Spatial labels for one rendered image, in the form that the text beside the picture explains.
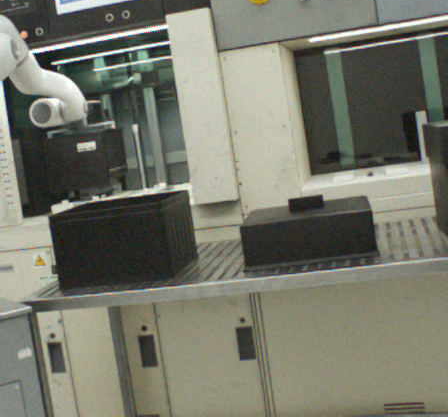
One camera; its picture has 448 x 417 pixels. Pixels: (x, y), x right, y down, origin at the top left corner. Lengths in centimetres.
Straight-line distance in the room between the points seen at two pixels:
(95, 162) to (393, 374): 110
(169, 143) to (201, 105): 102
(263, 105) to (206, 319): 63
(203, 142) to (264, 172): 19
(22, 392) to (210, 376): 79
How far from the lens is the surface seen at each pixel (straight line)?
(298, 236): 178
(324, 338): 238
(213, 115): 227
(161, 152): 323
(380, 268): 169
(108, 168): 262
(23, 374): 181
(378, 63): 273
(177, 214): 195
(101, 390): 256
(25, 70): 233
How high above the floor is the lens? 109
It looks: 3 degrees down
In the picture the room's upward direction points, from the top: 9 degrees counter-clockwise
